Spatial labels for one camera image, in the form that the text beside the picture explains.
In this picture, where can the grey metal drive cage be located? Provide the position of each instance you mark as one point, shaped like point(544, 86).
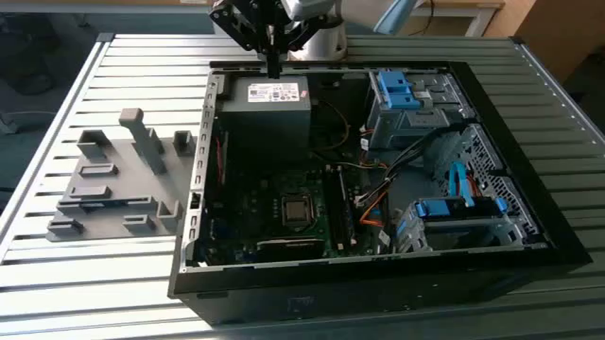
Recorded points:
point(402, 127)

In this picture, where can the grey parts rack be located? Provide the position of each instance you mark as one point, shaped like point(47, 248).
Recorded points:
point(123, 166)

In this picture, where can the metal disk bay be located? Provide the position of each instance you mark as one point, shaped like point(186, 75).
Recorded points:
point(473, 230)

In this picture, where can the blue disk carrier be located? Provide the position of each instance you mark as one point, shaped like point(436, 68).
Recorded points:
point(440, 209)

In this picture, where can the grey power supply unit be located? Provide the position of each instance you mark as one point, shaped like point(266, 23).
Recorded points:
point(265, 120)

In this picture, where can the blue RAM stick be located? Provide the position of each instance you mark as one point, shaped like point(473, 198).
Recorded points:
point(94, 204)

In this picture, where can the green motherboard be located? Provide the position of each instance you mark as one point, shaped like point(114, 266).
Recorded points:
point(246, 212)

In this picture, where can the black PC case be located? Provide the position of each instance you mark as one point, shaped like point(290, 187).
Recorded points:
point(330, 294)

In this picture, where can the wooden cabinet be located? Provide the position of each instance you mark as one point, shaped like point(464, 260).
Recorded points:
point(567, 35)

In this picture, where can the silver CPU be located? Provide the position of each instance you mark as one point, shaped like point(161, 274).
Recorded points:
point(298, 210)

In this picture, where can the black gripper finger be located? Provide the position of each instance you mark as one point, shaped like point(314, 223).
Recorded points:
point(305, 30)
point(237, 26)

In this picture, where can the white framed wooden desk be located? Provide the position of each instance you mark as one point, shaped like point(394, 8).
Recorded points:
point(480, 21)

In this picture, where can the black Nvidia graphics card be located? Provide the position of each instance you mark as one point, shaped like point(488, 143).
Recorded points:
point(290, 248)

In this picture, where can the blue plastic drive carrier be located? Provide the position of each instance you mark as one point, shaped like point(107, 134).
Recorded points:
point(397, 92)

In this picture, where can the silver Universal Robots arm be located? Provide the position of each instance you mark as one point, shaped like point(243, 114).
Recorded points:
point(326, 42)

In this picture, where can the black office chair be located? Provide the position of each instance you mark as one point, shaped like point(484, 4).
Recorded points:
point(28, 53)

